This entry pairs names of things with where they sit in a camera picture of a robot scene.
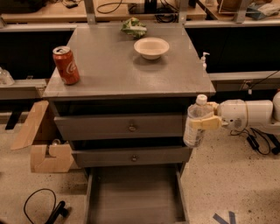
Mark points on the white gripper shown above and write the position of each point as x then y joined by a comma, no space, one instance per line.
233,114

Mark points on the clear plastic water bottle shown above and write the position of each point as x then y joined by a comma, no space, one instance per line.
199,110

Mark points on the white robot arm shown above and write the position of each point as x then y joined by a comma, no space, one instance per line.
263,115

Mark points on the grey middle drawer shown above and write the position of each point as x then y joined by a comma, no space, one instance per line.
132,156

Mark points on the grey drawer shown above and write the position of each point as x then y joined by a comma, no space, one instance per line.
132,156
119,126
140,194

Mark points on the white pump dispenser bottle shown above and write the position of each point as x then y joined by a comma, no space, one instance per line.
204,60

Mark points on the grey drawer cabinet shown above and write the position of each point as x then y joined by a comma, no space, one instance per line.
115,79

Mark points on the grey bottom drawer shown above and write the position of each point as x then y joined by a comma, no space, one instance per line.
140,194

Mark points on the grey top drawer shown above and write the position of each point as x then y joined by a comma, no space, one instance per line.
119,126

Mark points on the black stand leg right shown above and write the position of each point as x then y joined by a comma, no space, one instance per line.
273,139

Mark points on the white bowl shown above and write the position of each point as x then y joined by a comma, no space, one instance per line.
151,48

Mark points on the green chip bag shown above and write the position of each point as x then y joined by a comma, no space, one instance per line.
134,27

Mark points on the cardboard box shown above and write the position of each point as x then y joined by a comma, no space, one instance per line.
47,152

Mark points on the red soda can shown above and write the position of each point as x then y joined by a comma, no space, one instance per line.
64,60

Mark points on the black stand foot left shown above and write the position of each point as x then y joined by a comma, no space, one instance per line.
58,210

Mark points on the clear plastic container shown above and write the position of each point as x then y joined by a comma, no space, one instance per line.
5,78

